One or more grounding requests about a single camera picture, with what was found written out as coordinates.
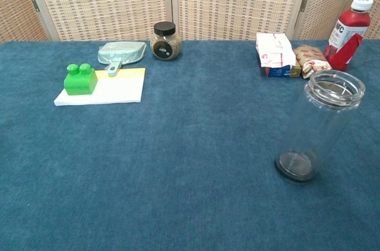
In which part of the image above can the pale green dustpan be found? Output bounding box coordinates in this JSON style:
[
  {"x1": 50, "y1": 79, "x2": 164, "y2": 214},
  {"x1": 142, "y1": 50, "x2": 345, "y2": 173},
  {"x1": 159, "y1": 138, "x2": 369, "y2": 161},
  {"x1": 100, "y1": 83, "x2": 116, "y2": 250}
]
[{"x1": 97, "y1": 41, "x2": 147, "y2": 78}]

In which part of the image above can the blue yellow carton box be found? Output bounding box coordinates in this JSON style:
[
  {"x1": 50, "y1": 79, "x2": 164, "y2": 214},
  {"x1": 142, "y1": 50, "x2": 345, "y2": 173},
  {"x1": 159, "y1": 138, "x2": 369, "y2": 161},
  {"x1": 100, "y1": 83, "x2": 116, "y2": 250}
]
[{"x1": 261, "y1": 63, "x2": 302, "y2": 78}]

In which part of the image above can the red juice bottle white cap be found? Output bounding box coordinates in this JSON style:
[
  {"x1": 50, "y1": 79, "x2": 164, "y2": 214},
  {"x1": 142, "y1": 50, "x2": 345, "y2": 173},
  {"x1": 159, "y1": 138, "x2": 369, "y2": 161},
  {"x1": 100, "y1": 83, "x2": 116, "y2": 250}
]
[{"x1": 323, "y1": 0, "x2": 374, "y2": 72}]

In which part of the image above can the white yellow notepad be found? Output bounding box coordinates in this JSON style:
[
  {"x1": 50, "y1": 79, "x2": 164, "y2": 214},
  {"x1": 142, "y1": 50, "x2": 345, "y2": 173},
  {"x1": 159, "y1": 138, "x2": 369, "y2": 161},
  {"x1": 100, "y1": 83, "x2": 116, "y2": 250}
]
[{"x1": 53, "y1": 67, "x2": 147, "y2": 107}]

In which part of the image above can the brown red snack packet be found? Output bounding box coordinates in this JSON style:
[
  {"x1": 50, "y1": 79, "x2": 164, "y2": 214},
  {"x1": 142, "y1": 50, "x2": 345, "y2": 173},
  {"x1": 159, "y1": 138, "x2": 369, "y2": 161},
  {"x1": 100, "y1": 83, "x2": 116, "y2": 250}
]
[{"x1": 293, "y1": 45, "x2": 333, "y2": 80}]

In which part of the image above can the woven folding screen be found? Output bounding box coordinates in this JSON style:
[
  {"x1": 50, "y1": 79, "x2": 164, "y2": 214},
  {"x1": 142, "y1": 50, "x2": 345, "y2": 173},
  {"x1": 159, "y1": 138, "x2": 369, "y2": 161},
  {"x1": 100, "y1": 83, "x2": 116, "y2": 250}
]
[{"x1": 0, "y1": 0, "x2": 380, "y2": 42}]

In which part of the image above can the blue tablecloth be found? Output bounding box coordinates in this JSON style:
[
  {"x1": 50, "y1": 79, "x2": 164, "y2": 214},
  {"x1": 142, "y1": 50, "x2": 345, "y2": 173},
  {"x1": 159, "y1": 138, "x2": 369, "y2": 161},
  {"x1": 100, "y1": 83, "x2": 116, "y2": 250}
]
[{"x1": 0, "y1": 39, "x2": 380, "y2": 251}]

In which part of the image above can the clear tall glass jar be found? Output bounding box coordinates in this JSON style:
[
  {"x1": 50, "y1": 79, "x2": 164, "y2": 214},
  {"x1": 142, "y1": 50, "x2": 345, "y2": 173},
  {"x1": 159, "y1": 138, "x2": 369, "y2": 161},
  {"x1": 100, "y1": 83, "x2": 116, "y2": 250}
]
[{"x1": 274, "y1": 69, "x2": 366, "y2": 186}]

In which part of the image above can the glass jar black lid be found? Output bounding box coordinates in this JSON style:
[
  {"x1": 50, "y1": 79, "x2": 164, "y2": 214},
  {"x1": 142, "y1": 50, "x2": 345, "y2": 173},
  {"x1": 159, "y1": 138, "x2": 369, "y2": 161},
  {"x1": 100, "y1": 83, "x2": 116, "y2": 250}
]
[{"x1": 150, "y1": 21, "x2": 182, "y2": 61}]

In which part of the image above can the green toy building brick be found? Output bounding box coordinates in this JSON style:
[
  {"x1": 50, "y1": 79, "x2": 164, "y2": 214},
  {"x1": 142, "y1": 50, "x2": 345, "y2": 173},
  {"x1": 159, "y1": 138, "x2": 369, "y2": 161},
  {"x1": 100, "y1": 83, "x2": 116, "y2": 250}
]
[{"x1": 63, "y1": 63, "x2": 99, "y2": 96}]

